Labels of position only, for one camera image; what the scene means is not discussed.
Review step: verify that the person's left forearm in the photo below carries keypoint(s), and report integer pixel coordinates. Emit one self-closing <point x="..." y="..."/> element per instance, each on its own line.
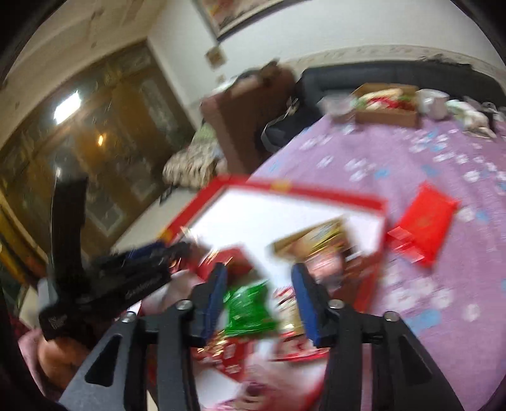
<point x="59" y="359"/>

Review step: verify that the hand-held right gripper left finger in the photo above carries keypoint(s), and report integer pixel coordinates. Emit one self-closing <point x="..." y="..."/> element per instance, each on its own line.
<point x="215" y="300"/>

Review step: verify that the black bag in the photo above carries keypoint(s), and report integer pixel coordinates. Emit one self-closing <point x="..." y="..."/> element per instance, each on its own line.
<point x="288" y="130"/>

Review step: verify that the red gift box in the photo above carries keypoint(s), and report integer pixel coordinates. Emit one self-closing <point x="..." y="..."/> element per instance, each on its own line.
<point x="284" y="213"/>

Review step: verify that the white cloth bundle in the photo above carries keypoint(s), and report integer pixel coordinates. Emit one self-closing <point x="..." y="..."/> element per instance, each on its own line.
<point x="472" y="116"/>

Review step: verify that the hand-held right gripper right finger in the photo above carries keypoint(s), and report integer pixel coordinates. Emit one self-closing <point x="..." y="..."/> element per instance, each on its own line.
<point x="307" y="300"/>

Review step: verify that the clear plastic cup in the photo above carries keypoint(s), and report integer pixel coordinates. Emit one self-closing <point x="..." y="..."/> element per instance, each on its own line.
<point x="338" y="106"/>

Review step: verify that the purple floral tablecloth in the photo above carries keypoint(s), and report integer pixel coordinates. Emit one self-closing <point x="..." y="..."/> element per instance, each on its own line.
<point x="435" y="316"/>

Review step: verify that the yellow snack packet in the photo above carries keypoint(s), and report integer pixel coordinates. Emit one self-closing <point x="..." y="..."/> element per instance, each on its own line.
<point x="316" y="237"/>

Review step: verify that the brown chair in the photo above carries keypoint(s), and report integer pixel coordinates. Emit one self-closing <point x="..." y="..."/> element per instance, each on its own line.
<point x="241" y="118"/>

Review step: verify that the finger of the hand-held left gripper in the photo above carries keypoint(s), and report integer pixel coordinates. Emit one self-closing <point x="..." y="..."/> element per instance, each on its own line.
<point x="138" y="265"/>
<point x="154" y="249"/>

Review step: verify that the framed painting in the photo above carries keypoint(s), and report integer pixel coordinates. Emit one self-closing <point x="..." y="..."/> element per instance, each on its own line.
<point x="245" y="15"/>

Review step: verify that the dark wooden cabinet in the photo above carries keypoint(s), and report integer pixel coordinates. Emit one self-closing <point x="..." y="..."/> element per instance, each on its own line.
<point x="99" y="150"/>

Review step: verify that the cardboard box of snacks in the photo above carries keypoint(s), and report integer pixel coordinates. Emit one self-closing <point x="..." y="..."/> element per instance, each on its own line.
<point x="387" y="108"/>

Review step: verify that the floral cloth pile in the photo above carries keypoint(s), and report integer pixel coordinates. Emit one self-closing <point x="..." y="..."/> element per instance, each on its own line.
<point x="191" y="164"/>

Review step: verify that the grey pouch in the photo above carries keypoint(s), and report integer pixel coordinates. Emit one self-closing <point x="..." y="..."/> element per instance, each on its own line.
<point x="433" y="102"/>

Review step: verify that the black sofa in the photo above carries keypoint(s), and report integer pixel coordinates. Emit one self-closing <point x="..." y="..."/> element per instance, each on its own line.
<point x="355" y="77"/>

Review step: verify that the red white snack packet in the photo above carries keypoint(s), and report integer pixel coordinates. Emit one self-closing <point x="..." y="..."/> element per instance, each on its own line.
<point x="225" y="355"/>

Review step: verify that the green snack packet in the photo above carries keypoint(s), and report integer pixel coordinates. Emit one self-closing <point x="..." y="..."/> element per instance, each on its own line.
<point x="249" y="310"/>

